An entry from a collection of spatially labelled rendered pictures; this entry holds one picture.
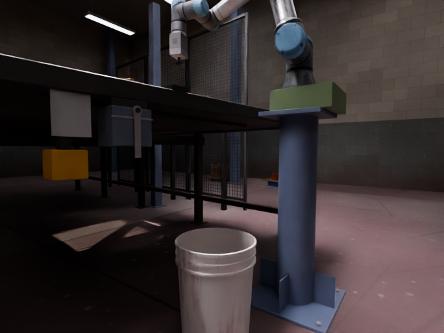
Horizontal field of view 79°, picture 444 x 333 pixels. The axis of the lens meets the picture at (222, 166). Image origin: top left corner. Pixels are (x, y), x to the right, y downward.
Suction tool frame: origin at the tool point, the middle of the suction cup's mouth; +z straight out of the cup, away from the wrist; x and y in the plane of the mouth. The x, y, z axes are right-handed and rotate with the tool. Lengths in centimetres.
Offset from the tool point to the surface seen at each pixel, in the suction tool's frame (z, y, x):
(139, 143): 40, 53, 14
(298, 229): 77, 5, 60
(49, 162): 45, 74, 2
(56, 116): 33, 72, 2
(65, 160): 45, 72, 5
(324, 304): 110, 1, 72
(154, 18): -110, -156, -112
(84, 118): 33, 66, 5
